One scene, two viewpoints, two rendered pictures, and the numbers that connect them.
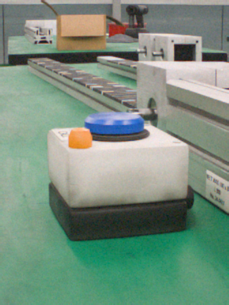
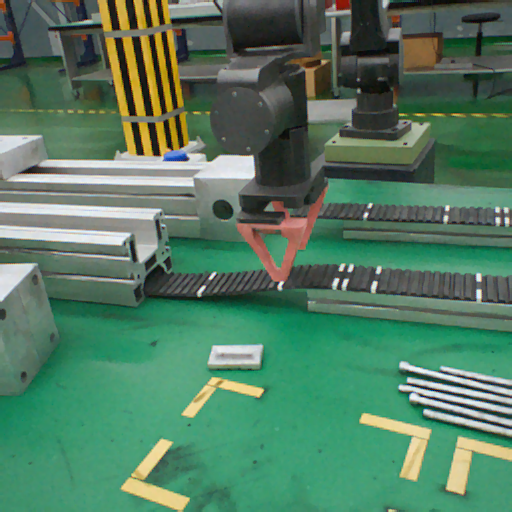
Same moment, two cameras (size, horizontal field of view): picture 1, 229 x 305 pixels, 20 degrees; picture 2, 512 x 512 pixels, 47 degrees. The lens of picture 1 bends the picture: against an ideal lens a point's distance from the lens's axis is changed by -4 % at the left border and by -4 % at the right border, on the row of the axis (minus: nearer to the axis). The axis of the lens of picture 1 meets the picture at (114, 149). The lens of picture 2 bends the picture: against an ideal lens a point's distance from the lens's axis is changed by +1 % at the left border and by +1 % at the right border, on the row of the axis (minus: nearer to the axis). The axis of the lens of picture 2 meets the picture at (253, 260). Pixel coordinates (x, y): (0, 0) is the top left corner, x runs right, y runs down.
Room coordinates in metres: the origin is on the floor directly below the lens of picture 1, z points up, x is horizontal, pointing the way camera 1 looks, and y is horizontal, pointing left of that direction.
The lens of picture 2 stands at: (1.12, -0.70, 1.12)
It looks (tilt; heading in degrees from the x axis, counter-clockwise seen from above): 26 degrees down; 127
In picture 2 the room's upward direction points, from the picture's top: 6 degrees counter-clockwise
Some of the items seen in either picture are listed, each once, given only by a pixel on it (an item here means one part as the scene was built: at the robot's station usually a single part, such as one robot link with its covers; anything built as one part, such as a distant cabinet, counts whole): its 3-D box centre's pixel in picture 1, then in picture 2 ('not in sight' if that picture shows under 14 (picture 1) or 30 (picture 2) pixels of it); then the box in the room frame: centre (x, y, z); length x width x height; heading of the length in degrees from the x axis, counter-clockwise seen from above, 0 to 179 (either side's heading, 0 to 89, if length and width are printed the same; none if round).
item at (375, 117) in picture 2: not in sight; (374, 111); (0.66, 0.34, 0.85); 0.12 x 0.09 x 0.08; 0
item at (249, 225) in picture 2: not in sight; (280, 234); (0.82, -0.26, 0.87); 0.07 x 0.07 x 0.09; 16
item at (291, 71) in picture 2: not in sight; (275, 99); (0.81, -0.24, 1.01); 0.07 x 0.06 x 0.07; 105
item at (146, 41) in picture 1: (155, 51); not in sight; (1.73, -0.11, 0.83); 0.11 x 0.10 x 0.10; 106
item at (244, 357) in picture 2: not in sight; (236, 357); (0.82, -0.35, 0.78); 0.05 x 0.03 x 0.01; 28
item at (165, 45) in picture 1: (173, 54); not in sight; (1.62, -0.15, 0.83); 0.11 x 0.10 x 0.10; 104
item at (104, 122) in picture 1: (114, 129); (175, 158); (0.44, 0.00, 0.84); 0.04 x 0.04 x 0.02
